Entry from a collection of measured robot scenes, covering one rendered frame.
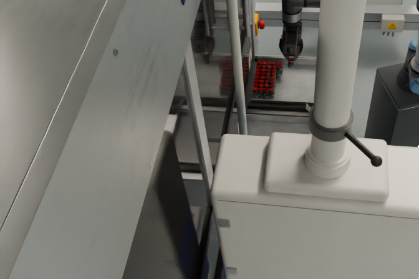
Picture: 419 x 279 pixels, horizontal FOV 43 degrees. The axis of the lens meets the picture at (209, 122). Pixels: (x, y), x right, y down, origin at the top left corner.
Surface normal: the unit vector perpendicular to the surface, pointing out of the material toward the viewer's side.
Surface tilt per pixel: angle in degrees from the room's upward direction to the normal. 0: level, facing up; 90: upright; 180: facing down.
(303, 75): 0
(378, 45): 0
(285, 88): 0
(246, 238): 90
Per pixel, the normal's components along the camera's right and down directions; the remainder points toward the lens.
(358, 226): -0.18, 0.76
